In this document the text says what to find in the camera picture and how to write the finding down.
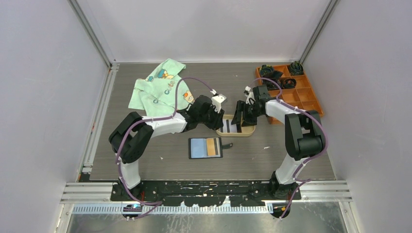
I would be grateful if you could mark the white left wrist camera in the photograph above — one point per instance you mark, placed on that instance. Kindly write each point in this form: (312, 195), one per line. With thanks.
(218, 100)

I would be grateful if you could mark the orange compartment organizer box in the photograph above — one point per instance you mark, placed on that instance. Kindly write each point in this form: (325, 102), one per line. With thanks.
(302, 96)

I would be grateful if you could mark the orange striped credit card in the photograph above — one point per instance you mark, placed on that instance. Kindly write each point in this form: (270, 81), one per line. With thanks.
(212, 147)

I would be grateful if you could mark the dark rolled belt front left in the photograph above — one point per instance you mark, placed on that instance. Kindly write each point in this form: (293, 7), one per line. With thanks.
(272, 83)

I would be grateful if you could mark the dark rolled belt front right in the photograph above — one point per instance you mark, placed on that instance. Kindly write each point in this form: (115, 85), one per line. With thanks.
(289, 83)

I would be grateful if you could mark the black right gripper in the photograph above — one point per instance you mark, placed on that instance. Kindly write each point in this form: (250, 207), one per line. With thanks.
(248, 121)

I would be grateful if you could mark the green cartoon print cloth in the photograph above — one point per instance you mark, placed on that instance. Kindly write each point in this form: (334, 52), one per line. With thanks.
(156, 94)

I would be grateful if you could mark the white striped credit card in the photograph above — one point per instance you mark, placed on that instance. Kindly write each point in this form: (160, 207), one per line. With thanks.
(229, 128)

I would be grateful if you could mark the dark rolled belt back left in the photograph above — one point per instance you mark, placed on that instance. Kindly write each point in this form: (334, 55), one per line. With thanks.
(269, 72)

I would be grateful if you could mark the dark rolled belt back right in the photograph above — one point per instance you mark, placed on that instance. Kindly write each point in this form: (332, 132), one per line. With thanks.
(295, 68)

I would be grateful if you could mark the dark rolled belt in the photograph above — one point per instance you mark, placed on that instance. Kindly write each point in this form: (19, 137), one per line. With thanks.
(272, 83)
(295, 68)
(289, 83)
(269, 72)

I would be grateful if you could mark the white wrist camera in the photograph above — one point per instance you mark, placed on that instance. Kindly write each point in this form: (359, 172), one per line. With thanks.
(218, 100)
(249, 95)

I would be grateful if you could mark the black leather card holder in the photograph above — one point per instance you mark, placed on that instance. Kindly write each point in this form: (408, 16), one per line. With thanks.
(197, 148)

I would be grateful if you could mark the beige oval tray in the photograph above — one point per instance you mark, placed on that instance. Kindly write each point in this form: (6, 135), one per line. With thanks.
(246, 131)

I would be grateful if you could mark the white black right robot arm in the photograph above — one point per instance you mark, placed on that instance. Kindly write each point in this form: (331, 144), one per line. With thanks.
(304, 136)

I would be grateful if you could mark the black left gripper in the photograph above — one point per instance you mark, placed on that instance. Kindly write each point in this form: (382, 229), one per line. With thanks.
(217, 123)

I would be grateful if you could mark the aluminium front rail frame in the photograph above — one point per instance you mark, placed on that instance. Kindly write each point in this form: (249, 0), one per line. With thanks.
(94, 198)

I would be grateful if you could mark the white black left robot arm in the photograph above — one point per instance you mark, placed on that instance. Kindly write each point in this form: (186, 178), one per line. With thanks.
(130, 139)

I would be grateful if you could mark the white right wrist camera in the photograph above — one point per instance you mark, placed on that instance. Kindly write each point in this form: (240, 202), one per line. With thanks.
(249, 95)

